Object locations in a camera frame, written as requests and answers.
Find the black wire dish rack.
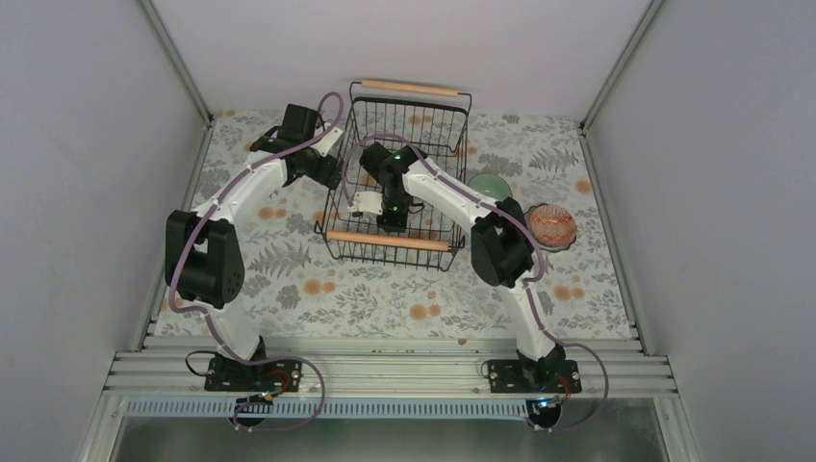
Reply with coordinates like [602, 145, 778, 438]
[315, 79, 472, 270]

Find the mint green bowl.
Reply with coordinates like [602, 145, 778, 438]
[468, 173, 513, 200]

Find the red patterned bowl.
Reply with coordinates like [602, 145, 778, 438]
[525, 203, 577, 244]

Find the white cylindrical bowl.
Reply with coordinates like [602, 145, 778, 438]
[539, 239, 577, 253]

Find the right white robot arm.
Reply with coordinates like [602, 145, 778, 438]
[359, 142, 566, 392]

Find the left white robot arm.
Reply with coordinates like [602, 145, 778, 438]
[165, 104, 343, 390]

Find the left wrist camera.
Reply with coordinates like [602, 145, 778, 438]
[310, 124, 344, 157]

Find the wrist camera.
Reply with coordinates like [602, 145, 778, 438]
[310, 124, 344, 157]
[348, 191, 384, 216]

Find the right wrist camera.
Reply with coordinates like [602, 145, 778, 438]
[348, 191, 384, 216]

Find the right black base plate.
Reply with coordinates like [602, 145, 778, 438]
[480, 359, 583, 395]

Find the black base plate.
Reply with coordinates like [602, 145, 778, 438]
[480, 359, 583, 395]
[204, 356, 302, 394]

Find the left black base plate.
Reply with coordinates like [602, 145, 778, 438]
[204, 356, 302, 394]

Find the aluminium mounting rail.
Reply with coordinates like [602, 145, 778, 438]
[103, 336, 677, 398]

